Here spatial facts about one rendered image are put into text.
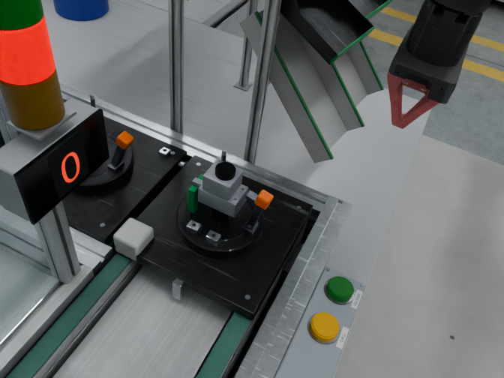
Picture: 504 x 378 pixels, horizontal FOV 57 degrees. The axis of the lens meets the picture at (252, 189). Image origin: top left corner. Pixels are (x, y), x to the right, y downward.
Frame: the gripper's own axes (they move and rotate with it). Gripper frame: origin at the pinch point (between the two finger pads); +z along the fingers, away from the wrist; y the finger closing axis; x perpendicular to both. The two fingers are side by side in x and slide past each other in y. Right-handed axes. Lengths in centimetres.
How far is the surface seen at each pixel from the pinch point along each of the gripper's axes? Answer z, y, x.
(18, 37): -10.6, 25.6, -29.8
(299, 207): 26.8, -5.4, -9.0
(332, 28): 3.1, -22.8, -15.8
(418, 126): 37, -58, 5
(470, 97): 120, -242, 36
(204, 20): 39, -72, -66
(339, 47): 4.4, -20.0, -13.2
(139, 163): 27.8, 0.2, -38.1
